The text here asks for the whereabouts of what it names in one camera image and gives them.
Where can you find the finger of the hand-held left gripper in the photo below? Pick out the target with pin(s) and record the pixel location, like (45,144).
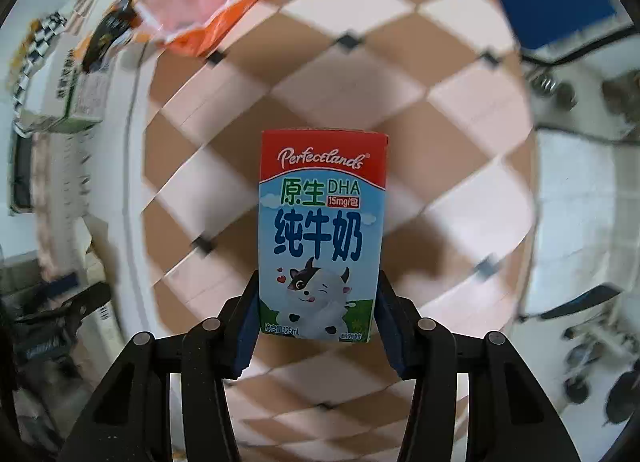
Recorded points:
(87,301)

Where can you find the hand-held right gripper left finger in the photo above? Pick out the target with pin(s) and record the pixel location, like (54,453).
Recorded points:
(245,329)

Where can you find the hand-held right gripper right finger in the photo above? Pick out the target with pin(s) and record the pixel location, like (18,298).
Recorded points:
(395,334)

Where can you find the small blue milk carton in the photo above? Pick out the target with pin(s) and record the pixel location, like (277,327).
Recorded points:
(320,237)

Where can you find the large green white medicine box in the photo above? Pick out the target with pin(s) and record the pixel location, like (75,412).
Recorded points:
(82,91)

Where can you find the checkered brown table mat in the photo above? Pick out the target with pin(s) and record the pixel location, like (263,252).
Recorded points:
(400,116)

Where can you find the black white checkered cloth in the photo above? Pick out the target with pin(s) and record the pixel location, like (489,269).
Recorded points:
(42,36)

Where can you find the metal dumbbells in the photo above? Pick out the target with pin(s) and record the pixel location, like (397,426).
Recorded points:
(555,86)

